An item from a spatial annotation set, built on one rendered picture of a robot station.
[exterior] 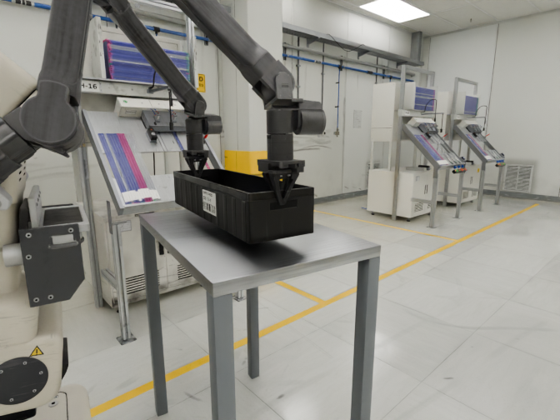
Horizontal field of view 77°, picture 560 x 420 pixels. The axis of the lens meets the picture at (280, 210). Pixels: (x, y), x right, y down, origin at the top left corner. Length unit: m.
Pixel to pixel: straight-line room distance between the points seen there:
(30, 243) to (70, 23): 0.41
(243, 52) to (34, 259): 0.58
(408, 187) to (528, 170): 3.13
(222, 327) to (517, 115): 7.03
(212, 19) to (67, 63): 0.27
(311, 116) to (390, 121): 4.04
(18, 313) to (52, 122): 0.42
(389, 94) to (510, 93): 3.13
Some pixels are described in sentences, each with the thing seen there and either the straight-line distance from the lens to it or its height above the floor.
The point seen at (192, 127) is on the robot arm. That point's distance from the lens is 1.26.
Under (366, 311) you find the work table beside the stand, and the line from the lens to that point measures 0.97.
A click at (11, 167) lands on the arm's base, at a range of 0.71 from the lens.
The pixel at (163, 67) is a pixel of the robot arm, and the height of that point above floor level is 1.27.
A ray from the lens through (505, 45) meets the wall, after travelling 7.69.
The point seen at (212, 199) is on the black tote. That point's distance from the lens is 0.94.
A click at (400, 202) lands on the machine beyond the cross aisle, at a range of 4.76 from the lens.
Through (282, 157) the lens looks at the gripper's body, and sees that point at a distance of 0.75.
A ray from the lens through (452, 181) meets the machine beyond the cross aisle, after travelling 6.02.
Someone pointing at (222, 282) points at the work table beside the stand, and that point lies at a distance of 0.69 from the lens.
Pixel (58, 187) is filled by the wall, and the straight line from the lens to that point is 3.84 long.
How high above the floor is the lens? 1.07
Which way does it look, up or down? 12 degrees down
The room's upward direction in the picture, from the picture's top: straight up
